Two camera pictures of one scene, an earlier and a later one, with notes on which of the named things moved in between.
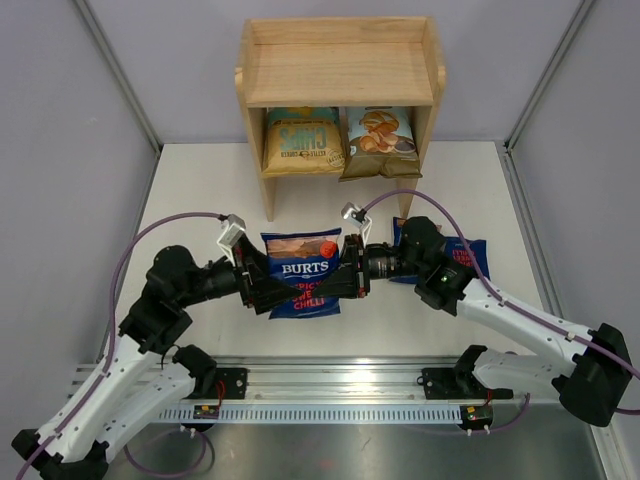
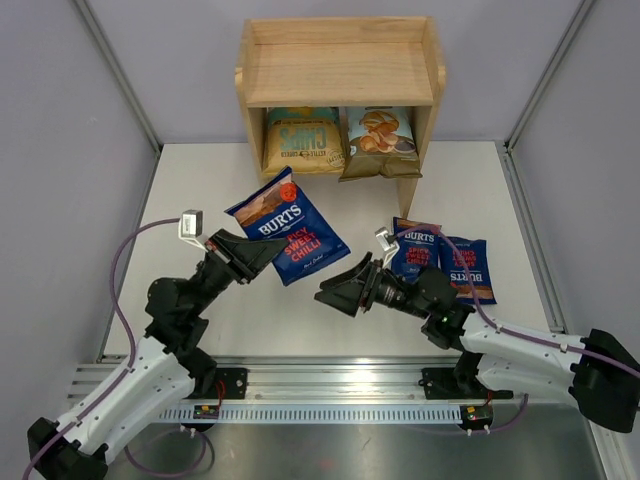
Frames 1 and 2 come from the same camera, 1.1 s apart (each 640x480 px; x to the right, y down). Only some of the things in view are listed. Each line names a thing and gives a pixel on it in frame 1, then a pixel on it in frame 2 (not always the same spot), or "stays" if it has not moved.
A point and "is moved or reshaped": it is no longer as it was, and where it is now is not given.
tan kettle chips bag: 303,140 stays
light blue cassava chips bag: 382,142 stays
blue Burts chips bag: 304,259 is moved or reshaped
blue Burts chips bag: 458,253 stays
